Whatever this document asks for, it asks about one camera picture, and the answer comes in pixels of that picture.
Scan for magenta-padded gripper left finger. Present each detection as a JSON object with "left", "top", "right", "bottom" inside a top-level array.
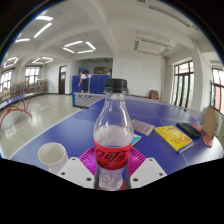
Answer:
[{"left": 57, "top": 146, "right": 99, "bottom": 190}]

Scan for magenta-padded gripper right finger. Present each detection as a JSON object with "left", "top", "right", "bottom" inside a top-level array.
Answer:
[{"left": 127, "top": 146, "right": 168, "bottom": 190}]

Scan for clear red-labelled water bottle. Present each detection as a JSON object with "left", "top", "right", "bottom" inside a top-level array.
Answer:
[{"left": 92, "top": 78, "right": 135, "bottom": 192}]

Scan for red round coaster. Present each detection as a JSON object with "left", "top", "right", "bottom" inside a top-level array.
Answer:
[{"left": 117, "top": 179, "right": 128, "bottom": 190}]

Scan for white mug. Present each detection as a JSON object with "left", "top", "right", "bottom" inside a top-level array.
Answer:
[{"left": 37, "top": 142, "right": 70, "bottom": 175}]

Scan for yellow and blue book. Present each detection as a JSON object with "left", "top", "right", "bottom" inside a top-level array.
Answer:
[{"left": 131, "top": 133, "right": 143, "bottom": 147}]

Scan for grey striped booklet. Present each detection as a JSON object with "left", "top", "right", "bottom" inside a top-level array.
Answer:
[{"left": 130, "top": 118, "right": 156, "bottom": 137}]

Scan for red table tennis paddle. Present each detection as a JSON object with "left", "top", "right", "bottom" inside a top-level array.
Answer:
[
  {"left": 191, "top": 123, "right": 203, "bottom": 133},
  {"left": 202, "top": 134, "right": 215, "bottom": 148}
]

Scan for table tennis net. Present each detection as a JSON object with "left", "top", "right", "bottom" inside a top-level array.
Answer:
[{"left": 72, "top": 92, "right": 105, "bottom": 109}]

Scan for brown armchair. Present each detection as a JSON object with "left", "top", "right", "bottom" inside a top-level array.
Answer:
[{"left": 148, "top": 89, "right": 160, "bottom": 100}]

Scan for brown cardboard box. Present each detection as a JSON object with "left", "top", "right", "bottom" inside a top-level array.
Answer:
[{"left": 202, "top": 105, "right": 219, "bottom": 140}]

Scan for person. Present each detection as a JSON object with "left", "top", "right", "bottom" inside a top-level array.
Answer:
[{"left": 77, "top": 70, "right": 90, "bottom": 98}]

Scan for folded blue tennis tables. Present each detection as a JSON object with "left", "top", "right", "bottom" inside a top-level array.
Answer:
[{"left": 72, "top": 74, "right": 111, "bottom": 95}]

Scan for tall dark-framed window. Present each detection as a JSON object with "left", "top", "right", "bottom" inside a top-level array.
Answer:
[{"left": 172, "top": 60, "right": 195, "bottom": 109}]

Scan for blue table with red legs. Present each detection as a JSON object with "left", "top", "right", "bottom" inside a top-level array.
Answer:
[{"left": 0, "top": 92, "right": 36, "bottom": 129}]

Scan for shelf unit with books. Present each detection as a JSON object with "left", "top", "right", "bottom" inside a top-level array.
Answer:
[{"left": 9, "top": 78, "right": 49, "bottom": 98}]

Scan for small bright window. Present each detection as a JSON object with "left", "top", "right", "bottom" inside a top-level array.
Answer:
[{"left": 0, "top": 66, "right": 43, "bottom": 93}]

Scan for wide dark-framed window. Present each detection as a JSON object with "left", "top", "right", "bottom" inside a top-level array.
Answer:
[{"left": 210, "top": 68, "right": 224, "bottom": 116}]

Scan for ceiling lights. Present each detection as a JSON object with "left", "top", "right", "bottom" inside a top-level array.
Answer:
[{"left": 3, "top": 14, "right": 98, "bottom": 69}]

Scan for ceiling air conditioner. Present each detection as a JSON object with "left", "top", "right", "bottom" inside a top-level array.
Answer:
[{"left": 133, "top": 36, "right": 173, "bottom": 57}]

